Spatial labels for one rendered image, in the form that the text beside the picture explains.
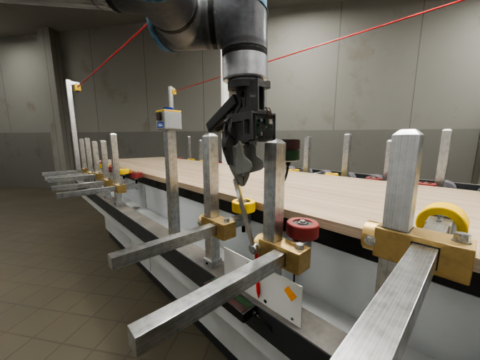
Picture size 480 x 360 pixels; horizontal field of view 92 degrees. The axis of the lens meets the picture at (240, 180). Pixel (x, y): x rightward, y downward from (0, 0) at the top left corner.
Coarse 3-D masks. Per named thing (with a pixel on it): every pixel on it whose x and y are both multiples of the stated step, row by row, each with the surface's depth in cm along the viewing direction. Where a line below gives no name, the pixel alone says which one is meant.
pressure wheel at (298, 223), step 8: (288, 224) 57; (296, 224) 56; (304, 224) 57; (312, 224) 56; (288, 232) 57; (296, 232) 55; (304, 232) 54; (312, 232) 54; (296, 240) 55; (304, 240) 54; (312, 240) 55
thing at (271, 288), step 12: (228, 252) 66; (228, 264) 67; (240, 264) 63; (276, 276) 54; (252, 288) 60; (264, 288) 57; (276, 288) 54; (300, 288) 49; (276, 300) 55; (288, 300) 52; (300, 300) 50; (276, 312) 55; (288, 312) 53; (300, 312) 50; (300, 324) 50
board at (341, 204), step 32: (128, 160) 250; (160, 160) 250; (192, 160) 250; (224, 192) 94; (256, 192) 94; (288, 192) 94; (320, 192) 94; (352, 192) 94; (384, 192) 94; (448, 192) 94; (320, 224) 63; (352, 224) 58
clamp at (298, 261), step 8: (256, 240) 58; (264, 240) 56; (280, 240) 56; (288, 240) 56; (264, 248) 56; (272, 248) 54; (280, 248) 52; (288, 248) 51; (304, 248) 51; (288, 256) 51; (296, 256) 49; (304, 256) 50; (288, 264) 51; (296, 264) 49; (304, 264) 51; (296, 272) 49
